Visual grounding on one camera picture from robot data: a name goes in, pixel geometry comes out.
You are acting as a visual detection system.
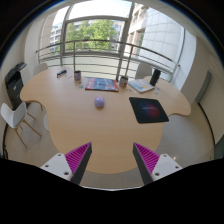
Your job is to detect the red blue magazine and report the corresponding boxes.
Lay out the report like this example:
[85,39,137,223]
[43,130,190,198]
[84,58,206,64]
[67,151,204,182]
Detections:
[85,77,119,92]

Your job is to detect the white chair wooden legs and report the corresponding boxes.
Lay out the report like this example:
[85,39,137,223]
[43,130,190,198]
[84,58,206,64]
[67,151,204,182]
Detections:
[0,102,40,145]

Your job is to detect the dark patterned mug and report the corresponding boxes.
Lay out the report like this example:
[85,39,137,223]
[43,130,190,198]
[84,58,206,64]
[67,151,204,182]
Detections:
[119,76,128,87]
[74,70,81,81]

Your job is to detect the purple computer mouse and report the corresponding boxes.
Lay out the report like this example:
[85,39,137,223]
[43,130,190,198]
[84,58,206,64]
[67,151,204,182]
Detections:
[95,96,105,108]

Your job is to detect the dark patterned mug right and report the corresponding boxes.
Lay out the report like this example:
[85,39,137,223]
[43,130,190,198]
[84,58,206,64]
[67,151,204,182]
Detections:
[119,76,128,87]

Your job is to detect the black galaxy mouse pad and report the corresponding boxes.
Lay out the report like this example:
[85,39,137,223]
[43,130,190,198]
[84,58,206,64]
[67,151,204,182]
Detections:
[129,97,169,124]

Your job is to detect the black cylindrical speaker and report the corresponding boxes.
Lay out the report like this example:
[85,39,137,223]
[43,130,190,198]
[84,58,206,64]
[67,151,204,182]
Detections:
[150,69,161,86]

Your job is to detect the small dark blue box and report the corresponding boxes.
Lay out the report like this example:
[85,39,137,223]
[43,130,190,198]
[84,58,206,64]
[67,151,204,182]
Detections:
[57,70,67,78]

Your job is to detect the white open booklet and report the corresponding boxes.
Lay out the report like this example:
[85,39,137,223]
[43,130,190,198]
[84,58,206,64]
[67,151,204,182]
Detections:
[128,79,153,93]

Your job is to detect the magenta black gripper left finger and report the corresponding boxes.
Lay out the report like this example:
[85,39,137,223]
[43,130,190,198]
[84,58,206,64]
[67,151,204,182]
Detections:
[65,142,92,185]

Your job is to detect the grey metal railing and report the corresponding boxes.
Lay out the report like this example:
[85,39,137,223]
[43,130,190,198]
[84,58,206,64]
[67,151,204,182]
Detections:
[36,39,177,79]

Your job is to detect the white chair far right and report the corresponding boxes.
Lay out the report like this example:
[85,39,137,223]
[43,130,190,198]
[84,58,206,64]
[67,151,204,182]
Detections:
[135,63,152,79]

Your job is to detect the white chair far left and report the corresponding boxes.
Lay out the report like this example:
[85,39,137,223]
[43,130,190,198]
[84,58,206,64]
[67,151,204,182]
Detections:
[34,63,48,74]

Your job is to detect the dark patterned mug left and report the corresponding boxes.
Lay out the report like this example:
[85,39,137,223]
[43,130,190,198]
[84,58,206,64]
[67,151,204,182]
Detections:
[74,70,81,81]

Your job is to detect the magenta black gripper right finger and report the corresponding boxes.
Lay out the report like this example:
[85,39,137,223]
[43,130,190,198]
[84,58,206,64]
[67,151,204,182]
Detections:
[133,143,160,185]

